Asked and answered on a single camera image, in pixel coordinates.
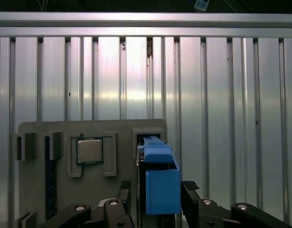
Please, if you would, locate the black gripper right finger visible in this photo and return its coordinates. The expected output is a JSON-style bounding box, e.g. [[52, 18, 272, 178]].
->
[[181, 180, 292, 228]]

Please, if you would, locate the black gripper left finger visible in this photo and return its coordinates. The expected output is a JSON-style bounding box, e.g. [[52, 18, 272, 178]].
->
[[38, 180, 135, 228]]

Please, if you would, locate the hard disk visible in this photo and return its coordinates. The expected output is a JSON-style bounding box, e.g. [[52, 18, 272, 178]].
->
[[136, 135, 182, 228]]

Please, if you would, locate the gray parts rack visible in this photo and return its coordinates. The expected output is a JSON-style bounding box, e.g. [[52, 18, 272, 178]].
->
[[14, 118, 169, 228]]

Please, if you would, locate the silver CPU chip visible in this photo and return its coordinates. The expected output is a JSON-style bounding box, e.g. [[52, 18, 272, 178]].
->
[[76, 139, 104, 165]]

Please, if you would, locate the blue white label tag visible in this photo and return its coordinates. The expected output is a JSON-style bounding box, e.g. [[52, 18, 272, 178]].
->
[[194, 0, 210, 10]]

